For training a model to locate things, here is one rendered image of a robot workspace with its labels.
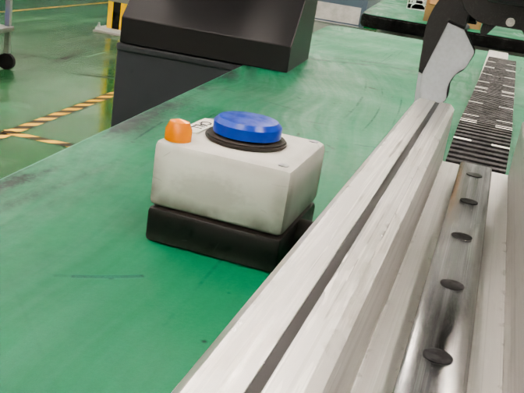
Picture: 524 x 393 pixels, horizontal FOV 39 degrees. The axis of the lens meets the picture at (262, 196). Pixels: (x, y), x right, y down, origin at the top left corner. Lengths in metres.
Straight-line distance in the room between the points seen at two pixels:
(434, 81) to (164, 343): 0.31
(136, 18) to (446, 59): 0.68
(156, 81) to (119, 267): 0.78
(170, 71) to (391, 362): 0.93
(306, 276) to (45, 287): 0.19
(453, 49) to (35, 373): 0.37
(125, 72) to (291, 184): 0.80
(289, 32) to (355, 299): 0.92
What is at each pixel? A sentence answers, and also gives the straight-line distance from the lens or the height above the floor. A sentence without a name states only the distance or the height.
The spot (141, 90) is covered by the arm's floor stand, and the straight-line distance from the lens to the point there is 1.17.
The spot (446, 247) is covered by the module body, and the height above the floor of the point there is 0.84.
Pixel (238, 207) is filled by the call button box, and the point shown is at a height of 0.81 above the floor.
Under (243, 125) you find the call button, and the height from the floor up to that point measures 0.85.
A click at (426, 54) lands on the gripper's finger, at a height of 0.89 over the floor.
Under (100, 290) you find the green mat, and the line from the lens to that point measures 0.37.
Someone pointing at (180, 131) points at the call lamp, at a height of 0.85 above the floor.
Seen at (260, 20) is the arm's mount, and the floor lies 0.84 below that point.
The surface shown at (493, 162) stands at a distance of 0.67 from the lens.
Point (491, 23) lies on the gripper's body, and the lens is 0.55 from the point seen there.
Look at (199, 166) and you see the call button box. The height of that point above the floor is 0.83.
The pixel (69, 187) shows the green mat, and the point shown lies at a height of 0.78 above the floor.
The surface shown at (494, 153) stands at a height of 0.81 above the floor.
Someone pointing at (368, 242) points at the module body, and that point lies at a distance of 0.24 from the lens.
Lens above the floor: 0.95
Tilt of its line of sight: 18 degrees down
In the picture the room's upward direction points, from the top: 9 degrees clockwise
